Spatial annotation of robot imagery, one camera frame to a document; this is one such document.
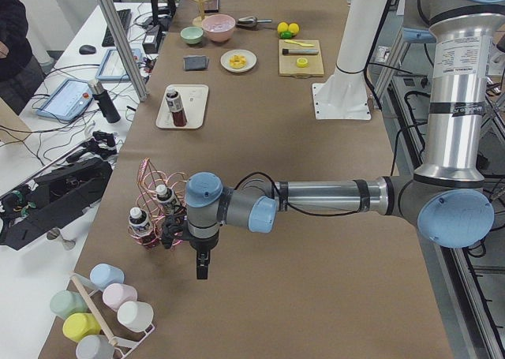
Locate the blue teach pendant front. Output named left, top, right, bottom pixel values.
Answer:
left=36, top=79, right=92, bottom=122

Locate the black thermos bottle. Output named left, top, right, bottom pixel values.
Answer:
left=88, top=78, right=121, bottom=124

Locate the cream plastic tray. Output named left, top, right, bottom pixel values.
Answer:
left=155, top=84, right=209, bottom=129

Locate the copper wire bottle rack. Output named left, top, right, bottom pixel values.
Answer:
left=129, top=157, right=187, bottom=249

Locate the yellow plastic knife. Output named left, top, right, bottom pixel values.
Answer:
left=284, top=39, right=315, bottom=47

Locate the black keyboard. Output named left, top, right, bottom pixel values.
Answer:
left=101, top=8, right=133, bottom=47

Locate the yellow twisted donut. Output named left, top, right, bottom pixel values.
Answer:
left=229, top=54, right=248, bottom=69

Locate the grey cup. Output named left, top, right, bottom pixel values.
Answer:
left=76, top=335, right=114, bottom=359

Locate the wooden cutting board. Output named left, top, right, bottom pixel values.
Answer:
left=279, top=39, right=324, bottom=77

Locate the black computer mouse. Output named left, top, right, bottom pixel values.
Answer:
left=79, top=44, right=96, bottom=55

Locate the blue cup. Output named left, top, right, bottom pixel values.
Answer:
left=90, top=263, right=125, bottom=290

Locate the metal scoop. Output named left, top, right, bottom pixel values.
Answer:
left=236, top=16, right=273, bottom=29

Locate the dark wooden box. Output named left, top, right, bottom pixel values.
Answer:
left=204, top=0, right=219, bottom=13

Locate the pink cup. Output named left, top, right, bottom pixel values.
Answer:
left=102, top=283, right=138, bottom=312

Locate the pink bowl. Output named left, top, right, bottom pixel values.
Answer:
left=202, top=14, right=236, bottom=43

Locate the bottle in rack front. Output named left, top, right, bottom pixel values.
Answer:
left=129, top=207, right=154, bottom=245

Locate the aluminium frame post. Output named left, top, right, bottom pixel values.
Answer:
left=97, top=0, right=148, bottom=102

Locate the black equipment case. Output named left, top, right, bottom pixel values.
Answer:
left=0, top=156, right=114, bottom=252

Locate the wooden mug tree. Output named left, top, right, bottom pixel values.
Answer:
left=185, top=0, right=218, bottom=28

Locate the grey folded cloth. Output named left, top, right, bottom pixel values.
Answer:
left=183, top=55, right=209, bottom=71

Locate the yellow cup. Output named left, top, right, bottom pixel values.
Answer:
left=62, top=312, right=101, bottom=342

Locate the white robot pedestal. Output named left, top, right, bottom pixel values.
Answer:
left=312, top=0, right=391, bottom=121

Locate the grey black tube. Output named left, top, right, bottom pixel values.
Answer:
left=281, top=48, right=319, bottom=55

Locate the bottle in rack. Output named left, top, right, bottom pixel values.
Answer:
left=129, top=207, right=154, bottom=245
left=155, top=184, right=180, bottom=215

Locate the yellow lemon half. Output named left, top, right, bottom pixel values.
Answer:
left=296, top=58, right=309, bottom=68

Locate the green cup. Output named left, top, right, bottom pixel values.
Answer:
left=50, top=290, right=88, bottom=320

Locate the blue teach pendant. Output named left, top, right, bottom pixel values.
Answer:
left=95, top=48, right=129, bottom=82
left=36, top=79, right=92, bottom=122

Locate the white wire cup rack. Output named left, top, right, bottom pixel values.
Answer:
left=69, top=272, right=155, bottom=358

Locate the bottle in rack rear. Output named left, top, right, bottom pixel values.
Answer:
left=155, top=184, right=180, bottom=215

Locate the blue teach pendant rear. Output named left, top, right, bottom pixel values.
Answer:
left=95, top=48, right=129, bottom=82

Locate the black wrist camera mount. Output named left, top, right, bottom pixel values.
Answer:
left=161, top=215, right=189, bottom=249

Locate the black power adapter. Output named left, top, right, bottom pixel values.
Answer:
left=142, top=25, right=163, bottom=54

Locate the green lime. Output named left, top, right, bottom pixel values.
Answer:
left=280, top=31, right=293, bottom=39

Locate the white round plate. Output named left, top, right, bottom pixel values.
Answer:
left=220, top=49, right=257, bottom=73

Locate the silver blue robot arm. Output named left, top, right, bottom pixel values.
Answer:
left=185, top=0, right=504, bottom=279

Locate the white cup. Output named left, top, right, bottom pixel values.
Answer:
left=117, top=301, right=154, bottom=332

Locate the dark red drink bottle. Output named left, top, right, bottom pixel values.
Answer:
left=165, top=85, right=187, bottom=127

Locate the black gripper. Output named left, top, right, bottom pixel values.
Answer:
left=190, top=233, right=218, bottom=280

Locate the person in black jacket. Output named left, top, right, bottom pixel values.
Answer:
left=1, top=0, right=44, bottom=114

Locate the green bowl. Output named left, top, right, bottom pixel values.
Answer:
left=180, top=26, right=204, bottom=45

